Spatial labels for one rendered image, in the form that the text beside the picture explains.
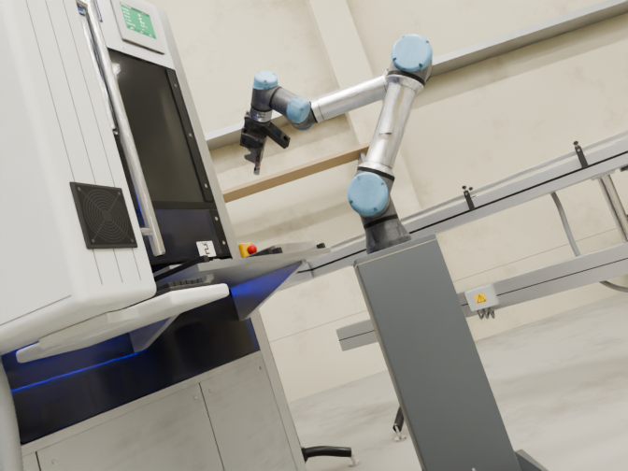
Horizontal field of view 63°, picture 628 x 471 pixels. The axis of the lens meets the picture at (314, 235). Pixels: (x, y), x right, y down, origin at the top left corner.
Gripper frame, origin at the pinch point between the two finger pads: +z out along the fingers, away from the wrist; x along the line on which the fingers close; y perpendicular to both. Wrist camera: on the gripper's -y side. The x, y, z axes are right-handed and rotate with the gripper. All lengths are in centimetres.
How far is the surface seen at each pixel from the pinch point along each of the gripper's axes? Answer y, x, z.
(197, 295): -2, 83, -34
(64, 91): 27, 68, -64
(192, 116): 33.9, -31.4, 11.3
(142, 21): 60, -49, -15
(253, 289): -8.7, 29.9, 33.7
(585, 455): -122, 69, 22
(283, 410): -31, 57, 68
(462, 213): -90, -34, 29
